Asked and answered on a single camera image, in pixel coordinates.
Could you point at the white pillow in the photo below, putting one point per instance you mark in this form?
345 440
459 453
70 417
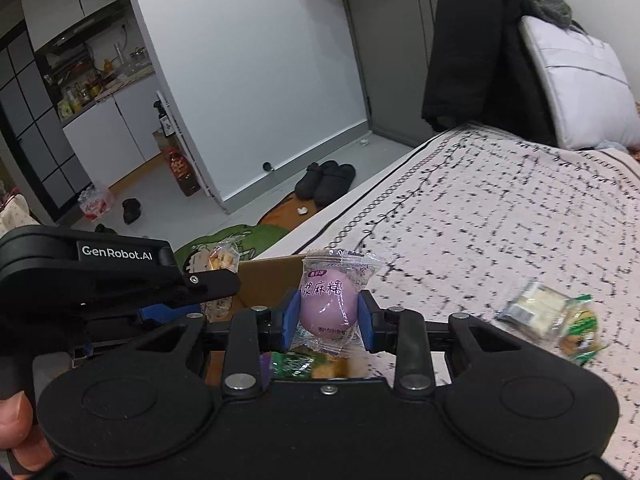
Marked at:
580 80

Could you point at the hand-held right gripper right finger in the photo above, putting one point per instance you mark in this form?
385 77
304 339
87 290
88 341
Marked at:
368 322

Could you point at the patterned white bed blanket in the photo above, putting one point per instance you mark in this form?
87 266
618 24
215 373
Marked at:
475 200

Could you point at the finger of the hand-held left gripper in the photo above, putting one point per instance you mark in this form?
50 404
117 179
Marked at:
212 286
155 316

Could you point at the grey white snack packet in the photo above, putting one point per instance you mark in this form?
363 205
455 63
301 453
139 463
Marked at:
532 312

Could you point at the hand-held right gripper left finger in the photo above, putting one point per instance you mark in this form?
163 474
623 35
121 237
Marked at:
291 317

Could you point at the black framed glass door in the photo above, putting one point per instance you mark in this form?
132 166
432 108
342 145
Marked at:
35 135

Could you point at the black shoe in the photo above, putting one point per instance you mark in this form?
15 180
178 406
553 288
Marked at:
131 211

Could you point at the bright green snack packet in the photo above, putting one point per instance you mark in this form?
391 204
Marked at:
290 362

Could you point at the orange floor mat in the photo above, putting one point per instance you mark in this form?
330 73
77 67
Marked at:
285 210

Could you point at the person's left hand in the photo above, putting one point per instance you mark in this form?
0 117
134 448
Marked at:
17 420

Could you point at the brown cardboard box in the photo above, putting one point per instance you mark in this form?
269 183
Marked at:
265 280

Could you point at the black door stopper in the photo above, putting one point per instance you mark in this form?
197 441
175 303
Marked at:
268 165

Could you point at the black slipper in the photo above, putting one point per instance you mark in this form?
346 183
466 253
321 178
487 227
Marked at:
307 182
336 181

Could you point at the green yellow snack packet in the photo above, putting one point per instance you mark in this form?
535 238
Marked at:
582 332

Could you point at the cooking oil bottle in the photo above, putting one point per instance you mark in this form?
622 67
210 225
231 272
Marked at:
184 172

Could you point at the purple mochi packet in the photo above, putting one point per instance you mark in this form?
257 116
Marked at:
327 305

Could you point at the dotted beige cloth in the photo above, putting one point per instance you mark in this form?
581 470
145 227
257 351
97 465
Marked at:
15 215

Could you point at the white wall cabinet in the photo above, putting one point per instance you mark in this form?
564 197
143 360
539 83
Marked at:
70 5

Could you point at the white kitchen cabinet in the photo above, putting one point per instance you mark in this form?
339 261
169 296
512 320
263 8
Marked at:
107 135

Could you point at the row of kitchen counter bottles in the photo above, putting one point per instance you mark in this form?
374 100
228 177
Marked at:
82 90

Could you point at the grey wardrobe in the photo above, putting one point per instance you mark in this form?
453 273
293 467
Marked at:
390 45

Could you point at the dark glass bottle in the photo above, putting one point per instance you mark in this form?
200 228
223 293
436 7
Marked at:
167 120

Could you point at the green cartoon rug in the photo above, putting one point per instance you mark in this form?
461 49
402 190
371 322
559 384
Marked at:
235 240

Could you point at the small brown carton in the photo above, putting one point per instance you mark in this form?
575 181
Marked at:
161 145

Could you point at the black coat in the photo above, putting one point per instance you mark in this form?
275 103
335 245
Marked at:
480 60

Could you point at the clear orange cracker packet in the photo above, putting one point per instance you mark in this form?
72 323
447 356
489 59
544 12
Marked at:
224 257

